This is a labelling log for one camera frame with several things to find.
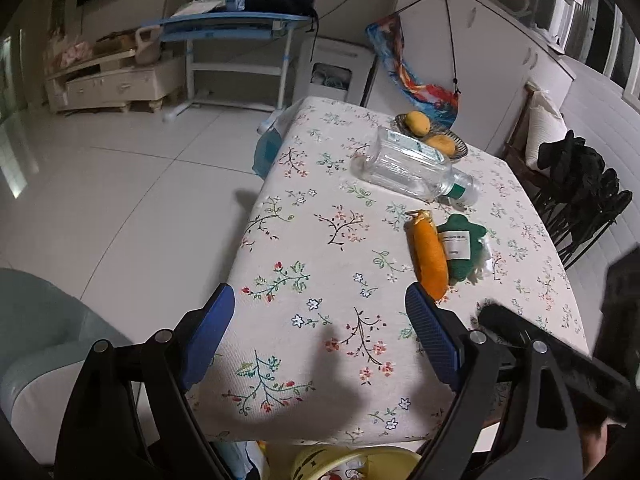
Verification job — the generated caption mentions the person's right forearm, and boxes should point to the person's right forearm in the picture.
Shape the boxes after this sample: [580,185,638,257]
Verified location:
[580,420,610,480]

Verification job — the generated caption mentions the black jacket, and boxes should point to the black jacket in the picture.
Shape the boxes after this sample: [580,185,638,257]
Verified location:
[537,130,606,196]

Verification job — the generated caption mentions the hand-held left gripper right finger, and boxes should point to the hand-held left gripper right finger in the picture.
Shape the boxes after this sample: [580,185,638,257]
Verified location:
[405,284,583,480]

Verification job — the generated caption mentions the dark wire fruit basket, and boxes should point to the dark wire fruit basket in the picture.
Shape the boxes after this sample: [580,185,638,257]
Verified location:
[395,112,468,161]

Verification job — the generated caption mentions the floral white tablecloth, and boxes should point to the floral white tablecloth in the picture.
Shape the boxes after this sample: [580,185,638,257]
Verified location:
[185,96,587,446]

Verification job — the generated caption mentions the black folding chair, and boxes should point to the black folding chair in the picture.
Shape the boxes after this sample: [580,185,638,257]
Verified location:
[555,180,633,271]
[535,132,608,241]

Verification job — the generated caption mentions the green packet with white label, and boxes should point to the green packet with white label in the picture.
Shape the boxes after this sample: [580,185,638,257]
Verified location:
[437,213,493,288]

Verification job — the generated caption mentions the yellow plastic bin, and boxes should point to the yellow plastic bin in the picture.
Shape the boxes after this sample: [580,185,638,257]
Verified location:
[290,446,423,480]

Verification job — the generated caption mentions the clear plastic bottle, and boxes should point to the clear plastic bottle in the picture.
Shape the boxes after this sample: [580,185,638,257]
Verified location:
[350,126,481,207]

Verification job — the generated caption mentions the colourful bag with black strap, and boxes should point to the colourful bag with black strap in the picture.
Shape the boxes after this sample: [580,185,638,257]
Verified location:
[366,0,463,128]

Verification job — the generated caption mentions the white cabinet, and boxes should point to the white cabinet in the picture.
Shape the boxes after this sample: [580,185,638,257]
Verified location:
[395,0,576,156]

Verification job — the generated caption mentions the yellow mango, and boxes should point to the yellow mango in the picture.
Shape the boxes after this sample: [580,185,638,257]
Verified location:
[405,111,431,136]
[425,135,457,157]

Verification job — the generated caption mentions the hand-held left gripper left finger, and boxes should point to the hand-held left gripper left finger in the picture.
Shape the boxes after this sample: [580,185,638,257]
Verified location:
[54,283,236,480]

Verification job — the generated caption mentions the pale green armchair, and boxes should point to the pale green armchair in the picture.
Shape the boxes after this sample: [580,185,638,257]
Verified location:
[0,267,151,466]

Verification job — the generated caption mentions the blue study desk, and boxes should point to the blue study desk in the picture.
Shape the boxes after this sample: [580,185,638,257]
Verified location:
[141,12,321,121]

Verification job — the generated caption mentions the cream television stand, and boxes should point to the cream television stand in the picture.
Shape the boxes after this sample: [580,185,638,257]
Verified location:
[45,55,186,113]

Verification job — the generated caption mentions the orange sausage-shaped packet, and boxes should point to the orange sausage-shaped packet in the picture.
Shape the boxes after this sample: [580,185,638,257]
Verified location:
[405,210,449,302]

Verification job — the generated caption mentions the white papers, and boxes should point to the white papers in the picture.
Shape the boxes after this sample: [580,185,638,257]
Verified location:
[172,1,223,15]

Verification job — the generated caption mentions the white pillow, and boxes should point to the white pillow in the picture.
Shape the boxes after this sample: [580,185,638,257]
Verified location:
[524,89,566,171]

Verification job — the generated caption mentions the blue orange patchwork undercloth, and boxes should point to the blue orange patchwork undercloth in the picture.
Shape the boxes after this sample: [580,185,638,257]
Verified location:
[252,110,301,178]

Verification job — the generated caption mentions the beige jug with handle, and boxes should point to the beige jug with handle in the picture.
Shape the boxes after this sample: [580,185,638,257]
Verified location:
[135,25,163,65]

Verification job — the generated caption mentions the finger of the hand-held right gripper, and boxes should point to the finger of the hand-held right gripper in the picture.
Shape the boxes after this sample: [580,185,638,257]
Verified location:
[472,302,633,418]

